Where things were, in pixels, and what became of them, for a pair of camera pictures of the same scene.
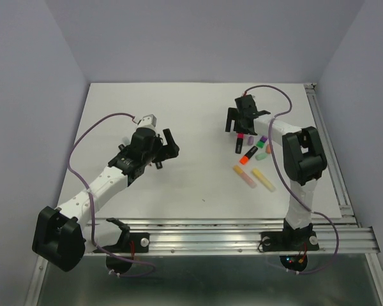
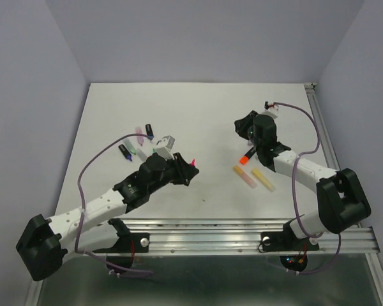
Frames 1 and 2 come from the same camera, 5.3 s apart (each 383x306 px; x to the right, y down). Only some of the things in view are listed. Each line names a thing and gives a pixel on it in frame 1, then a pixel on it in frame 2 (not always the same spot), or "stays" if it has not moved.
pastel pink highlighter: (244, 176) stays
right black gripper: (232, 115) to (242, 124)
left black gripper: (166, 152) to (184, 171)
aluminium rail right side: (347, 210) stays
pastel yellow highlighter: (263, 180) stays
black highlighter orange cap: (244, 159) stays
